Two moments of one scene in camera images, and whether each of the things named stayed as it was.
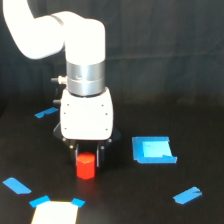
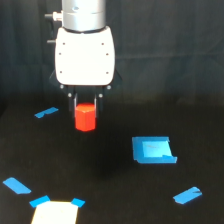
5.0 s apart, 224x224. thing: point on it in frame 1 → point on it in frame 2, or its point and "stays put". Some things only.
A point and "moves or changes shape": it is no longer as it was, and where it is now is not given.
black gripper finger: [73, 151] → [72, 104]
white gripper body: [86, 118] → [85, 59]
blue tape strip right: [187, 195] stays put
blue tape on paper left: [38, 201] stays put
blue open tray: [153, 149] stays put
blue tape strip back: [41, 114] stays put
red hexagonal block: [85, 165] moves or changes shape
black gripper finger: [101, 155] → [99, 105]
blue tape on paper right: [78, 202] stays put
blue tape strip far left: [16, 186] stays put
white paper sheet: [55, 212] stays put
